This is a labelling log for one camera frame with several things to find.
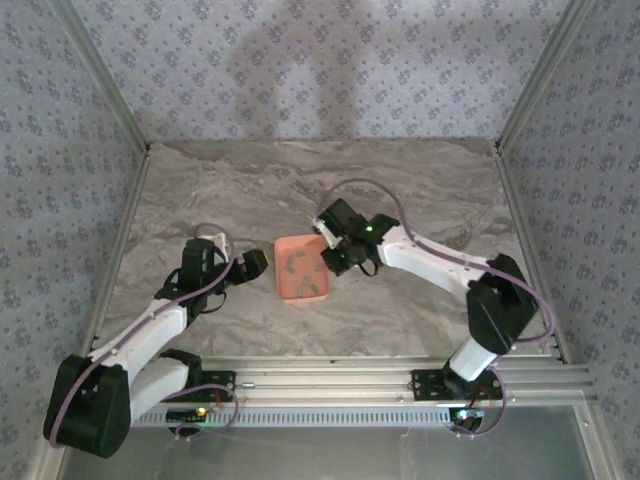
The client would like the pink plastic tray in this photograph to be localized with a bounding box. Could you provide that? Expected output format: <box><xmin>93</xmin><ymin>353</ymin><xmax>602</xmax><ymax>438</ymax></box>
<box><xmin>273</xmin><ymin>233</ymin><xmax>332</xmax><ymax>306</ymax></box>

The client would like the grey metal panel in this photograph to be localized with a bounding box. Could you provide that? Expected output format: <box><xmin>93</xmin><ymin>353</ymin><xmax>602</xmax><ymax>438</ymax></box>
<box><xmin>64</xmin><ymin>427</ymin><xmax>596</xmax><ymax>480</ymax></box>

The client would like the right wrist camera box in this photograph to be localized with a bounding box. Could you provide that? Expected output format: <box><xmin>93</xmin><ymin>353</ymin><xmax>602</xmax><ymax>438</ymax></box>
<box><xmin>312</xmin><ymin>217</ymin><xmax>340</xmax><ymax>250</ymax></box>

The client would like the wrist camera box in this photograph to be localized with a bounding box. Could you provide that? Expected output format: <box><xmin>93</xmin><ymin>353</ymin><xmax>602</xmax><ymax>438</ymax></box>
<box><xmin>205</xmin><ymin>232</ymin><xmax>235</xmax><ymax>262</ymax></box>
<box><xmin>312</xmin><ymin>217</ymin><xmax>340</xmax><ymax>250</ymax></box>

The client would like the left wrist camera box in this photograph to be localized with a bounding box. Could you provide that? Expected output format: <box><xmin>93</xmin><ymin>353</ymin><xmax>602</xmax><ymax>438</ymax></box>
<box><xmin>205</xmin><ymin>232</ymin><xmax>235</xmax><ymax>262</ymax></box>

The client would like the purple camera cable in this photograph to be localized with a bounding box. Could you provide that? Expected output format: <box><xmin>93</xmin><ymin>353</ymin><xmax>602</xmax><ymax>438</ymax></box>
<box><xmin>319</xmin><ymin>178</ymin><xmax>557</xmax><ymax>440</ymax></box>
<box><xmin>47</xmin><ymin>223</ymin><xmax>239</xmax><ymax>444</ymax></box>

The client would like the aluminium table side rail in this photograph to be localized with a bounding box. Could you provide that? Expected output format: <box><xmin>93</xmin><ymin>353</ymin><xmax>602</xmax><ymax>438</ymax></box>
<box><xmin>79</xmin><ymin>147</ymin><xmax>154</xmax><ymax>364</ymax></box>
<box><xmin>493</xmin><ymin>148</ymin><xmax>572</xmax><ymax>364</ymax></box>

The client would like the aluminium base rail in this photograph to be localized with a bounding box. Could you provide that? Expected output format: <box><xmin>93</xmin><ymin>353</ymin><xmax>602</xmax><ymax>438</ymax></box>
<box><xmin>54</xmin><ymin>355</ymin><xmax>599</xmax><ymax>405</ymax></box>

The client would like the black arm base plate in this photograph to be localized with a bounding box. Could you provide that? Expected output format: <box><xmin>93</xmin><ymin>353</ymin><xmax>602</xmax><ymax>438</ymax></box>
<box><xmin>410</xmin><ymin>368</ymin><xmax>503</xmax><ymax>401</ymax></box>
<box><xmin>146</xmin><ymin>370</ymin><xmax>236</xmax><ymax>401</ymax></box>

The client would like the slotted grey cable duct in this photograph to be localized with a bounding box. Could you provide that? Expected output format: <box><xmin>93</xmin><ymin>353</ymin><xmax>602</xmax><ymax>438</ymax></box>
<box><xmin>130</xmin><ymin>405</ymin><xmax>454</xmax><ymax>430</ymax></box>

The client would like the aluminium corner post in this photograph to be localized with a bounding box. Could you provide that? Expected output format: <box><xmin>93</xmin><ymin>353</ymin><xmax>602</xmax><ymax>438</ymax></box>
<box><xmin>48</xmin><ymin>0</ymin><xmax>153</xmax><ymax>154</ymax></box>
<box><xmin>493</xmin><ymin>0</ymin><xmax>597</xmax><ymax>154</ymax></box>

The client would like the aluminium lower frame bar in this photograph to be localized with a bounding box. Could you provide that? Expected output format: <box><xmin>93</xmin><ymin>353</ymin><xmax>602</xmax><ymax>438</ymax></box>
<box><xmin>27</xmin><ymin>447</ymin><xmax>61</xmax><ymax>480</ymax></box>
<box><xmin>574</xmin><ymin>403</ymin><xmax>624</xmax><ymax>480</ymax></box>

